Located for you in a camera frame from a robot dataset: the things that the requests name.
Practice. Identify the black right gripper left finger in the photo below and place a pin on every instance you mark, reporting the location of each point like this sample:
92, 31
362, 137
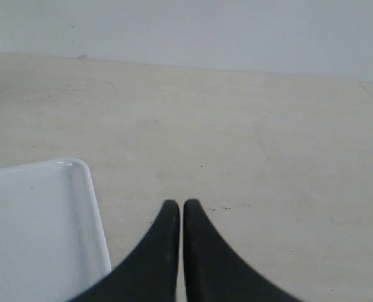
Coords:
149, 272

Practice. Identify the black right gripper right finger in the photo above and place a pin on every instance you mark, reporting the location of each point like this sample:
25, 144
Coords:
213, 271

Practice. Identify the white rectangular tray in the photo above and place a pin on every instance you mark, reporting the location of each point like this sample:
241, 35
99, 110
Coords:
52, 242

